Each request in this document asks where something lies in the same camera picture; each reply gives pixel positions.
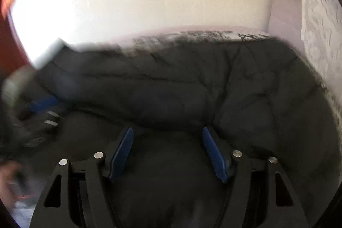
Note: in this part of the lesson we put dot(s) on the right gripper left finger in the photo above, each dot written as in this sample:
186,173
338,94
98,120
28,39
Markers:
77,194

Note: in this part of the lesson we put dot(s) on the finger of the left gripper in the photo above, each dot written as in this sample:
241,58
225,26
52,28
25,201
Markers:
39,121

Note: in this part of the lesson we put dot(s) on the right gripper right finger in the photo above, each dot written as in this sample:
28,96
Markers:
257,192

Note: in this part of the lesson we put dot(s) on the black puffer jacket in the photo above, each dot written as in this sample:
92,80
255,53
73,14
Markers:
258,96

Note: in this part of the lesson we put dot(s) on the person's hand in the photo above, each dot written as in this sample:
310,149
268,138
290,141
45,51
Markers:
7,195

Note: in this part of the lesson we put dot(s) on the grey black patterned blanket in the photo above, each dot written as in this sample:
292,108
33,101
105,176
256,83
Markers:
153,43

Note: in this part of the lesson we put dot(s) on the white lace pillow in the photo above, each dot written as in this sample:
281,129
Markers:
321,34

